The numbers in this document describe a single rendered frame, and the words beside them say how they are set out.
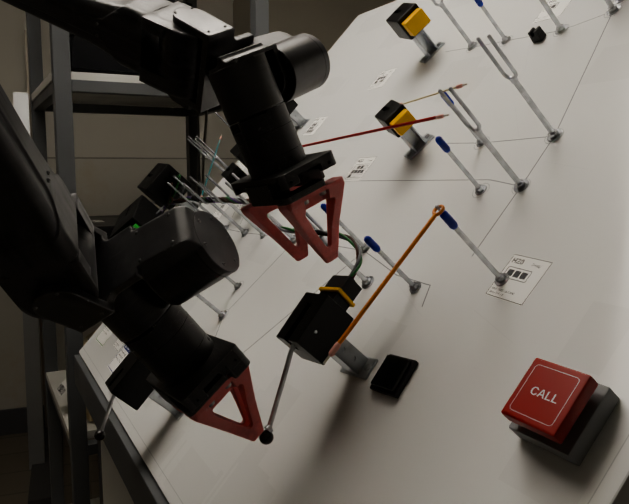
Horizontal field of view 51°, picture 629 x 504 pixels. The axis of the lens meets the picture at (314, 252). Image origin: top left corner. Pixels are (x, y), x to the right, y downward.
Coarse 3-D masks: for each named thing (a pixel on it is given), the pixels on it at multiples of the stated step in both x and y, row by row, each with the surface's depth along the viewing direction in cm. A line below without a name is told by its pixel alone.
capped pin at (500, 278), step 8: (440, 216) 58; (448, 216) 58; (448, 224) 58; (456, 224) 58; (456, 232) 59; (464, 240) 59; (472, 248) 60; (480, 256) 60; (488, 264) 61; (496, 272) 61; (496, 280) 62; (504, 280) 62
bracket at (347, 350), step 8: (344, 344) 67; (336, 352) 66; (344, 352) 67; (352, 352) 67; (360, 352) 68; (336, 360) 68; (344, 360) 67; (352, 360) 69; (360, 360) 68; (368, 360) 68; (376, 360) 67; (344, 368) 69; (352, 368) 67; (360, 368) 68; (368, 368) 67; (360, 376) 67
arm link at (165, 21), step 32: (32, 0) 66; (64, 0) 64; (96, 0) 63; (128, 0) 63; (160, 0) 64; (96, 32) 64; (128, 32) 63; (160, 32) 61; (128, 64) 65; (160, 64) 63; (192, 64) 62; (192, 96) 64
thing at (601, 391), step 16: (592, 400) 45; (608, 400) 45; (592, 416) 45; (608, 416) 45; (528, 432) 47; (576, 432) 45; (592, 432) 45; (544, 448) 47; (560, 448) 45; (576, 448) 44; (576, 464) 44
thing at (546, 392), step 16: (544, 368) 48; (560, 368) 47; (528, 384) 48; (544, 384) 47; (560, 384) 46; (576, 384) 45; (592, 384) 45; (512, 400) 48; (528, 400) 47; (544, 400) 46; (560, 400) 45; (576, 400) 44; (512, 416) 47; (528, 416) 46; (544, 416) 45; (560, 416) 44; (576, 416) 44; (544, 432) 44; (560, 432) 44
